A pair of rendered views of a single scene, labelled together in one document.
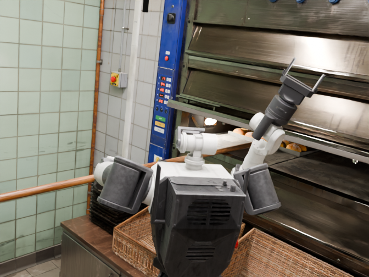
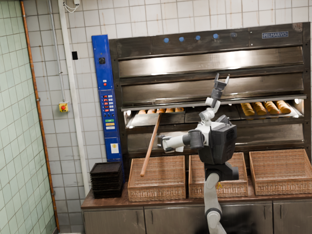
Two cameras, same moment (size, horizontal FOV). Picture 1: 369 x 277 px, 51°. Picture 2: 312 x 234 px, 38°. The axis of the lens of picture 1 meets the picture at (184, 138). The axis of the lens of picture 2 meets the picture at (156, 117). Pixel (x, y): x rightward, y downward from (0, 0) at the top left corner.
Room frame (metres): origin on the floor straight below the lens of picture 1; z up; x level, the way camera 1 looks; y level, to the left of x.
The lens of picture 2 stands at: (-1.50, 2.31, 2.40)
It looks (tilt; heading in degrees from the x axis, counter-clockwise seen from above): 14 degrees down; 325
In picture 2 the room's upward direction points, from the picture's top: 5 degrees counter-clockwise
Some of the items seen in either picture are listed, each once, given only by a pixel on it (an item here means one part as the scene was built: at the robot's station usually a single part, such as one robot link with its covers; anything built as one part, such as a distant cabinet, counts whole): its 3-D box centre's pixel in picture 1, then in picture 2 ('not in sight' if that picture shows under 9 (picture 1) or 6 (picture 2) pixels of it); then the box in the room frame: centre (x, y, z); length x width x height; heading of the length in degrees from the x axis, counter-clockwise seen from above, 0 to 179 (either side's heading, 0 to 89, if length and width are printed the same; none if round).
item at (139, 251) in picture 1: (177, 237); (157, 177); (1.96, -0.03, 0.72); 0.56 x 0.49 x 0.28; 50
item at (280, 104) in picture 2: not in sight; (264, 105); (1.73, -1.37, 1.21); 0.61 x 0.48 x 0.06; 139
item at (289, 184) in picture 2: not in sight; (280, 171); (1.17, -0.94, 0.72); 0.56 x 0.49 x 0.28; 49
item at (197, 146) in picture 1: (197, 147); (207, 117); (1.16, -0.05, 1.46); 0.10 x 0.07 x 0.09; 104
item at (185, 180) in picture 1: (192, 215); (215, 141); (1.10, -0.06, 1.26); 0.34 x 0.30 x 0.36; 104
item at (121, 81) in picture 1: (118, 79); (64, 107); (2.73, 0.51, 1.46); 0.10 x 0.07 x 0.10; 49
